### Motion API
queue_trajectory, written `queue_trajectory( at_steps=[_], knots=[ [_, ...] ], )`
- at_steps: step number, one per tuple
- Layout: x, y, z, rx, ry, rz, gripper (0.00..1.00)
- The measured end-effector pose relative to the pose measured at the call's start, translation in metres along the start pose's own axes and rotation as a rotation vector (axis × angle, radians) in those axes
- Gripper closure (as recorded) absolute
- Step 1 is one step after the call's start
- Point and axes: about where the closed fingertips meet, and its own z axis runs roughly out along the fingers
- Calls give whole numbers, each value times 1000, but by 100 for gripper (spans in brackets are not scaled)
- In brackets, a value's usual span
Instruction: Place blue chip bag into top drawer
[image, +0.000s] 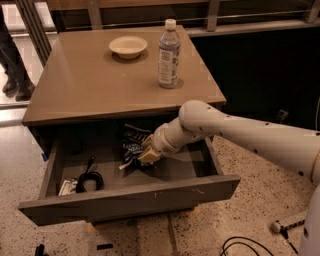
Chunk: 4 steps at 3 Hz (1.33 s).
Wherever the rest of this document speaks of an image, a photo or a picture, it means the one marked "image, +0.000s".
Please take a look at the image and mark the grey drawer cabinet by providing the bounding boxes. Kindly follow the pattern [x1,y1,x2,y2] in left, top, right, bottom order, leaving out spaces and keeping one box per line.
[22,26,226,153]

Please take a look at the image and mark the white paper packet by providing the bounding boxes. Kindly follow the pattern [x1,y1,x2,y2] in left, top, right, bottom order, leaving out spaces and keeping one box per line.
[58,179,78,196]

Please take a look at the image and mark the metal railing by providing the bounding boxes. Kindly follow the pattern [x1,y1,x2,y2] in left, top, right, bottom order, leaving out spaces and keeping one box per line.
[1,0,320,56]

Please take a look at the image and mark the clear plastic water bottle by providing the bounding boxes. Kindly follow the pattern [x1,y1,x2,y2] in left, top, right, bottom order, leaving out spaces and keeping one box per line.
[158,19,181,88]

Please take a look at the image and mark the blue chip bag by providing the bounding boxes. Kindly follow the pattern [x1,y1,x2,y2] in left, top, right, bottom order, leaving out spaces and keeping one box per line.
[119,124,151,170]

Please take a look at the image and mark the black tape strip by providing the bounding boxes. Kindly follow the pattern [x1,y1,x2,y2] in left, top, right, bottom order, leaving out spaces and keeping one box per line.
[96,244,113,250]

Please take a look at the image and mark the white bowl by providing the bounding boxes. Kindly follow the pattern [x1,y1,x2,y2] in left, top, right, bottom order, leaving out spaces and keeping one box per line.
[109,36,147,60]

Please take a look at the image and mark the black floor cable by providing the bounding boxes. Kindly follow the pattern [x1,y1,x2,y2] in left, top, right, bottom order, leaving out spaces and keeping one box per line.
[219,229,300,256]

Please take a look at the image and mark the person's dark legs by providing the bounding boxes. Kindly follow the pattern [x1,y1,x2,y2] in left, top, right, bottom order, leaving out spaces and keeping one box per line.
[0,6,35,102]

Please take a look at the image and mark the small black floor object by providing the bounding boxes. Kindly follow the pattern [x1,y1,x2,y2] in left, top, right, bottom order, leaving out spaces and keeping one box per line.
[34,244,48,256]

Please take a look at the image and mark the white power strip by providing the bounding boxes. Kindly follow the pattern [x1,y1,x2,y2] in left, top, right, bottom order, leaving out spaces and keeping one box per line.
[271,210,307,233]

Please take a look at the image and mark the open grey top drawer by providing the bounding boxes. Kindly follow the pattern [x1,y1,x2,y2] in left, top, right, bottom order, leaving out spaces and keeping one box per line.
[18,127,240,226]

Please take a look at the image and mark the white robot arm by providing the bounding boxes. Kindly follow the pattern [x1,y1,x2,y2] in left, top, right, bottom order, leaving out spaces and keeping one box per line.
[139,100,320,256]

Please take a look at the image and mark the coiled black cable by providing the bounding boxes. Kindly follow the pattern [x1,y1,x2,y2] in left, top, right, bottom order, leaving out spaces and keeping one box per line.
[75,156,105,194]

